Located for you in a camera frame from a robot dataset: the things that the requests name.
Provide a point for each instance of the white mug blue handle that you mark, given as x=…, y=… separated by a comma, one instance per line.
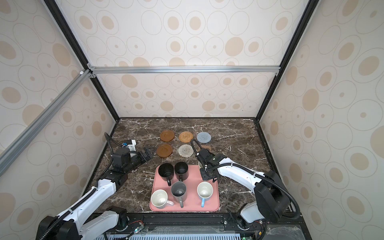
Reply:
x=205, y=191

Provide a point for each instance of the multicolour woven coaster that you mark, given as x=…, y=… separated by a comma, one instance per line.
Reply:
x=185, y=151

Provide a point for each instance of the blue woven coaster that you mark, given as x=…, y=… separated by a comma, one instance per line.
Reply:
x=204, y=137

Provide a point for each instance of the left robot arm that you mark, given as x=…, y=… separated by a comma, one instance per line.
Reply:
x=74, y=224

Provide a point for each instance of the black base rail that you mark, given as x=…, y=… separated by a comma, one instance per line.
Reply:
x=202, y=226

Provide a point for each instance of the cork paw coaster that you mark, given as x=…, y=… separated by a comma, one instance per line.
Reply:
x=209, y=148

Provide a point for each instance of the left aluminium frame bar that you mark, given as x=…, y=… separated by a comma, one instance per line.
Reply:
x=26, y=137

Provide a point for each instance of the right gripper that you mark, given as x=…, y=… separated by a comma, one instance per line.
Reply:
x=203, y=177

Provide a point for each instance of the brown wooden coaster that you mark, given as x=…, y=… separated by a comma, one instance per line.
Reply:
x=167, y=136
x=164, y=150

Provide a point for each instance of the black mug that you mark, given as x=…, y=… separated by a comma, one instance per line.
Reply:
x=167, y=172
x=181, y=171

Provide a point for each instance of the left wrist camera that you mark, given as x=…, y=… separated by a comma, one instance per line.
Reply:
x=130, y=144

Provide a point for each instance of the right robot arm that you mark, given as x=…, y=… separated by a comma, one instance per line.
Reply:
x=273, y=201

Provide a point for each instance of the woven rattan coaster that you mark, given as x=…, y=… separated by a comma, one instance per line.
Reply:
x=186, y=137

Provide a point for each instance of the grey mug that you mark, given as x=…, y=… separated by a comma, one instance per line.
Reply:
x=179, y=192

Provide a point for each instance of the horizontal aluminium frame bar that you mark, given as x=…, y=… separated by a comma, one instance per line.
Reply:
x=185, y=70

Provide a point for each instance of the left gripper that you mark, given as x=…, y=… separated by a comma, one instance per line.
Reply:
x=147, y=155

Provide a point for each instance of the white mug pink handle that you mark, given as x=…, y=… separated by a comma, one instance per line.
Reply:
x=159, y=199

